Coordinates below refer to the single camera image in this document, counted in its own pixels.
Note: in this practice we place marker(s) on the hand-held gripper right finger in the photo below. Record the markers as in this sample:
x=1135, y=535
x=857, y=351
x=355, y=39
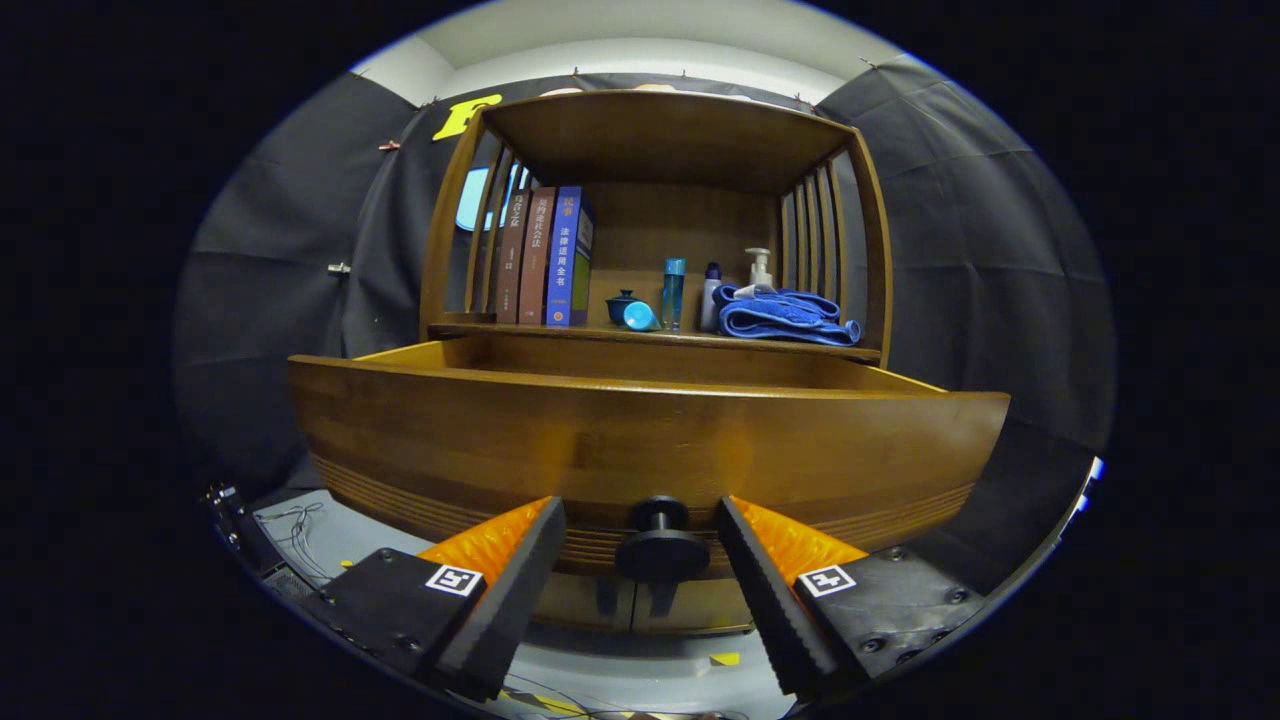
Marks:
x=765, y=600

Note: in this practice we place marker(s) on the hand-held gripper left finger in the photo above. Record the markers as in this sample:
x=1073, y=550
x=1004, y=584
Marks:
x=520, y=590

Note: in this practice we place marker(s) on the black drawer knob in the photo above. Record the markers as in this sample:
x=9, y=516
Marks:
x=660, y=550

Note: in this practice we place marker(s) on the wooden drawer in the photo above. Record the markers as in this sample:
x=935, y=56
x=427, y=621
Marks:
x=500, y=440

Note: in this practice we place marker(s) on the white and blue tube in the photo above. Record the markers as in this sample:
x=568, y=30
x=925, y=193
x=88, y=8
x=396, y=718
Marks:
x=640, y=316

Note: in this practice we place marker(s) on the wooden cabinet door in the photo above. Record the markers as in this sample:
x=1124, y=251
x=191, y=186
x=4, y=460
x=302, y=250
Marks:
x=710, y=605
x=570, y=605

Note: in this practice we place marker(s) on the wooden countertop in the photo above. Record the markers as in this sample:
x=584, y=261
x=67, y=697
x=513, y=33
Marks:
x=560, y=331

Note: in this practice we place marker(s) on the wooden cabinet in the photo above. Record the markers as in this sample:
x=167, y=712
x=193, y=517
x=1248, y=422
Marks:
x=660, y=140

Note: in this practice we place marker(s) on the yellow tape piece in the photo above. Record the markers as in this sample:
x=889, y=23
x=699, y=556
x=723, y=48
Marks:
x=723, y=659

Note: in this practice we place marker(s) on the blue folded towel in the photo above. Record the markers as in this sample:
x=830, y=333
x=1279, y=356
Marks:
x=780, y=318

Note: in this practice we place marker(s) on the blue lidded teacup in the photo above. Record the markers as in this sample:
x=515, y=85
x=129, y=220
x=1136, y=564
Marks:
x=618, y=305

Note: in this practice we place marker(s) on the white bottle dark cap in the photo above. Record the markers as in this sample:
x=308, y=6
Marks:
x=710, y=300

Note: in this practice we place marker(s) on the clear blue bottle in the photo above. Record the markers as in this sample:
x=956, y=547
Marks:
x=673, y=290

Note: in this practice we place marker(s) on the white pump bottle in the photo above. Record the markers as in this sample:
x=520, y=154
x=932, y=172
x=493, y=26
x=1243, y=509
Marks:
x=760, y=272

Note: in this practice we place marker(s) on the dark brown book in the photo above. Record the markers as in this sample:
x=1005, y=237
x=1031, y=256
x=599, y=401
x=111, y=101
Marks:
x=510, y=260

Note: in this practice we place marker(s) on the reddish brown book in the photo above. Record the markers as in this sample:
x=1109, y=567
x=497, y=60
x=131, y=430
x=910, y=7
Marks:
x=535, y=260

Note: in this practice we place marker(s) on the blue book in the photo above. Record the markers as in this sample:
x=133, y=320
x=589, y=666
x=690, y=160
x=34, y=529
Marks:
x=563, y=260

